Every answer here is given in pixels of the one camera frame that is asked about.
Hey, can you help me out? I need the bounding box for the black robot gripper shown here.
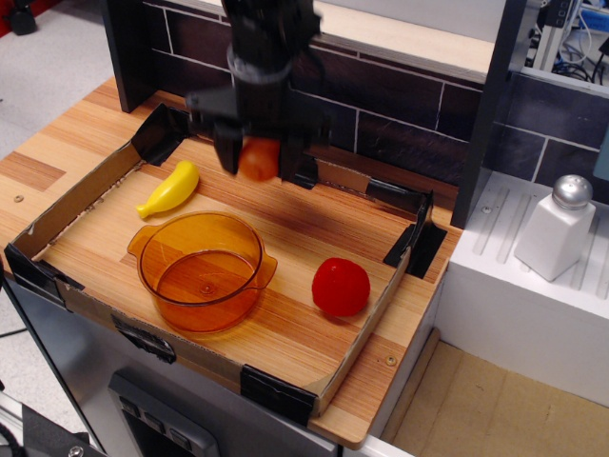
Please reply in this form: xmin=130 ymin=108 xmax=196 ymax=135
xmin=186 ymin=45 xmax=333 ymax=184

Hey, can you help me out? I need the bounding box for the orange toy carrot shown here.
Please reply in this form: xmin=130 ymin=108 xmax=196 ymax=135
xmin=238 ymin=137 xmax=280 ymax=182

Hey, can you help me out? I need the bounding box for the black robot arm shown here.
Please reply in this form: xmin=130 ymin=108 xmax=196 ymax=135
xmin=185 ymin=1 xmax=332 ymax=189

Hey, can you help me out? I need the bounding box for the cardboard fence with black tape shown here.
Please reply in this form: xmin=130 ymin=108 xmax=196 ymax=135
xmin=1 ymin=101 xmax=461 ymax=441

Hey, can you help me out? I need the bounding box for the orange transparent plastic pot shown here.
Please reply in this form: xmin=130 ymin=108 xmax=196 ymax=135
xmin=128 ymin=211 xmax=278 ymax=333

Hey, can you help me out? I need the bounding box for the yellow toy banana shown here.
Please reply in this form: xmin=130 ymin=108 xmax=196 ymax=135
xmin=136 ymin=160 xmax=199 ymax=219

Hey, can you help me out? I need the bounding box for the red toy tomato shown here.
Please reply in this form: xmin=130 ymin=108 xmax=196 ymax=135
xmin=311 ymin=257 xmax=370 ymax=317

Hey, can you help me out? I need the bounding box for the wooden shelf with dark posts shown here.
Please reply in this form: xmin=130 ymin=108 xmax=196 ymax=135
xmin=101 ymin=1 xmax=523 ymax=227

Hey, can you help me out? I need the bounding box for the silver toy oven front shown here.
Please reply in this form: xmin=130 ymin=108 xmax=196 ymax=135
xmin=5 ymin=279 xmax=342 ymax=456

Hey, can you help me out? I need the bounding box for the white salt shaker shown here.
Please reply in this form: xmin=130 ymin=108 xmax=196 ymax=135
xmin=514 ymin=174 xmax=596 ymax=282

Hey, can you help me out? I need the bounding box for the white toy sink drainboard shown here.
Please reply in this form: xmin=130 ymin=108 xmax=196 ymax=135
xmin=435 ymin=172 xmax=608 ymax=405

